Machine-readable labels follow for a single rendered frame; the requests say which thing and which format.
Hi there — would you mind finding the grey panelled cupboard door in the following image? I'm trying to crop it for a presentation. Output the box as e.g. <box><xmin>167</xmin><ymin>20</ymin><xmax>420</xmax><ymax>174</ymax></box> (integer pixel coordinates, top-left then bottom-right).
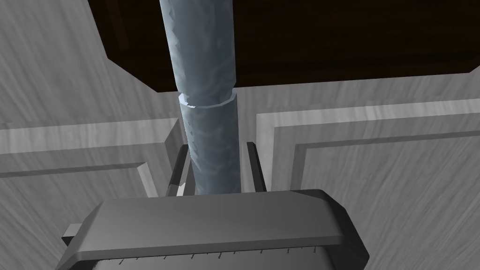
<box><xmin>233</xmin><ymin>67</ymin><xmax>480</xmax><ymax>270</ymax></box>
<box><xmin>0</xmin><ymin>0</ymin><xmax>188</xmax><ymax>270</ymax></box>

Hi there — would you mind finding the grey-blue bar handle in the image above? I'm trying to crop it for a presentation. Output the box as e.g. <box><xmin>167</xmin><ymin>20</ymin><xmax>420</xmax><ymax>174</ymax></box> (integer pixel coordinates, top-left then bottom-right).
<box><xmin>159</xmin><ymin>0</ymin><xmax>242</xmax><ymax>196</ymax></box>

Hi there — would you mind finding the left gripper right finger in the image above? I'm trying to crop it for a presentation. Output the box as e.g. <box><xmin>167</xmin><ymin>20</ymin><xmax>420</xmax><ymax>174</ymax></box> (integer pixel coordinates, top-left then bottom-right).
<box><xmin>240</xmin><ymin>142</ymin><xmax>267</xmax><ymax>194</ymax></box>

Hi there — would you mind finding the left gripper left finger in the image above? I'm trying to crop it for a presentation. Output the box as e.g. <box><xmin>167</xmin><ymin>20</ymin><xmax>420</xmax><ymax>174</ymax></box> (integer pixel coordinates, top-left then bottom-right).
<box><xmin>166</xmin><ymin>144</ymin><xmax>195</xmax><ymax>197</ymax></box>

